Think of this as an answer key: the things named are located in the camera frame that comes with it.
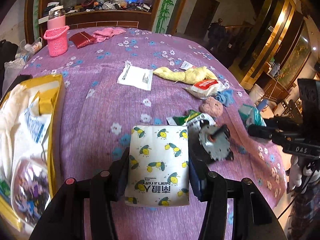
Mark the green white packet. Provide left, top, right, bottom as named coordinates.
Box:
left=167, top=109, right=216, bottom=126

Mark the purple floral tablecloth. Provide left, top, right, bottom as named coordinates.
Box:
left=23, top=29, right=286, bottom=207

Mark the blue plush toy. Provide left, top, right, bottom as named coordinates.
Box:
left=214, top=89, right=234, bottom=107

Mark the white document pouch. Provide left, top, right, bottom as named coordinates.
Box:
left=117, top=61, right=153, bottom=91

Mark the clear plastic bag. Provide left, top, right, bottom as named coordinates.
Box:
left=2, top=58, right=25, bottom=96

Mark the wooden cabinet counter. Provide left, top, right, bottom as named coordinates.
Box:
left=23, top=0, right=196, bottom=46

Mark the pink cloth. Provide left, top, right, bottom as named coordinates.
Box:
left=92, top=27, right=126, bottom=43

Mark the yellow fluffy towel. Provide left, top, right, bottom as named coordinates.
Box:
left=153, top=66, right=218, bottom=85

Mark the lemon print tissue pack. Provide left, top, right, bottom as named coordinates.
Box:
left=124, top=125, right=189, bottom=207

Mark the dark red pouch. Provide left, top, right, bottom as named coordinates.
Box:
left=69, top=31, right=97, bottom=49

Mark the pink plush toy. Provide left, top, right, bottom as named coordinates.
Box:
left=199, top=97, right=223, bottom=118

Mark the teal tissue pack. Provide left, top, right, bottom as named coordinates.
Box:
left=238, top=104, right=266, bottom=128

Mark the silver black electric motor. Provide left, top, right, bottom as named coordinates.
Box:
left=188, top=120, right=234, bottom=164

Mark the pink bottle in knit sleeve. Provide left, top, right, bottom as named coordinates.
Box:
left=43, top=5, right=69, bottom=57

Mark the yellow white storage bag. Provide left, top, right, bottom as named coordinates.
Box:
left=1, top=74, right=65, bottom=232

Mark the small white red packet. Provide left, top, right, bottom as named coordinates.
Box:
left=180, top=61, right=197, bottom=70

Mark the red white snack bag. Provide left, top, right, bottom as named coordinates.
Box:
left=184, top=79, right=226, bottom=100

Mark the black sofa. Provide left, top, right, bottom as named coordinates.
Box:
left=0, top=40, right=18, bottom=88

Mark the right white gloved hand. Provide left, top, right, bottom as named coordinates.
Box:
left=285, top=155, right=319, bottom=194

